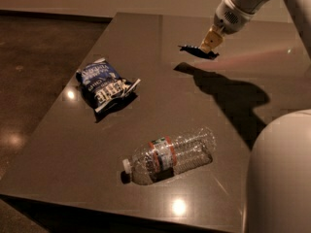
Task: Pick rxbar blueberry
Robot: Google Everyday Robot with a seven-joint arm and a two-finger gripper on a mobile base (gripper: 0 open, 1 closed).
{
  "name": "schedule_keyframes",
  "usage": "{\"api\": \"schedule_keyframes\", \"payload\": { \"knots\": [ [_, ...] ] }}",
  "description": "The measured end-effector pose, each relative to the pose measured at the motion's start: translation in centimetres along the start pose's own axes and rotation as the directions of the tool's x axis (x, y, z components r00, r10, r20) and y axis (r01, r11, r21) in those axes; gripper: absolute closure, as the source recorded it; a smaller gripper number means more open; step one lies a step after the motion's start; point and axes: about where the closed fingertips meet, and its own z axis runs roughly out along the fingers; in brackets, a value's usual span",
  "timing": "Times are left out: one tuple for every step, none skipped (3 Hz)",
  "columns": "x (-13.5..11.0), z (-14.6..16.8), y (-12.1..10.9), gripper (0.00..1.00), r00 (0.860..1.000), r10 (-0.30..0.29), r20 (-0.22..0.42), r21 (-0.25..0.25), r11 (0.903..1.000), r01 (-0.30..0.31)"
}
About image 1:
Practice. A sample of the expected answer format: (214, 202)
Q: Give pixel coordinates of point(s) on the blue kettle chips bag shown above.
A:
(102, 86)

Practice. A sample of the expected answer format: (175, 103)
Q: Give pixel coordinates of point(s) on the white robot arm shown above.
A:
(278, 186)

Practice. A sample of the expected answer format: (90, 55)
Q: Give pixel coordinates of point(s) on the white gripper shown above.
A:
(229, 19)

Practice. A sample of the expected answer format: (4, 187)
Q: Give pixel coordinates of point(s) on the clear plastic water bottle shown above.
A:
(169, 156)

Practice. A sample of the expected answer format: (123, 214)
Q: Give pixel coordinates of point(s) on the blue rxbar blueberry wrapper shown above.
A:
(196, 51)

